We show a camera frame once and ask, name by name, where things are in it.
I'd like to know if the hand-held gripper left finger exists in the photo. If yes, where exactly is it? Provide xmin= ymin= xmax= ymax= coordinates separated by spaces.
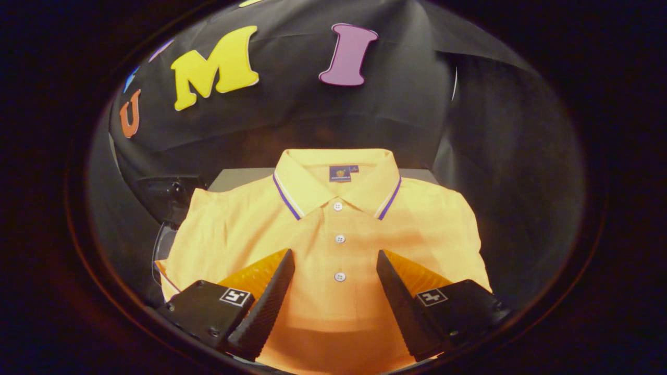
xmin=156 ymin=248 xmax=295 ymax=361

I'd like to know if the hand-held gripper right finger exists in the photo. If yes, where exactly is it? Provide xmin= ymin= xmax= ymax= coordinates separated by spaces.
xmin=376 ymin=249 xmax=512 ymax=362

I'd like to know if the orange polo shirt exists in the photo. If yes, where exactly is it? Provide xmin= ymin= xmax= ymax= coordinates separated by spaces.
xmin=155 ymin=148 xmax=493 ymax=375

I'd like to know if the dark glass washing machine lid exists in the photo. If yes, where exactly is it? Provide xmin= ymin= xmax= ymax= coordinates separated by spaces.
xmin=135 ymin=175 xmax=207 ymax=226

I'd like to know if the beige cabinet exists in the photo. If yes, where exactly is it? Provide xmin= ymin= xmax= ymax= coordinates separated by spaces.
xmin=207 ymin=168 xmax=439 ymax=193

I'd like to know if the black backdrop cloth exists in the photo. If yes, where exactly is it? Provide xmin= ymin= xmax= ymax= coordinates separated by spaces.
xmin=86 ymin=0 xmax=587 ymax=313

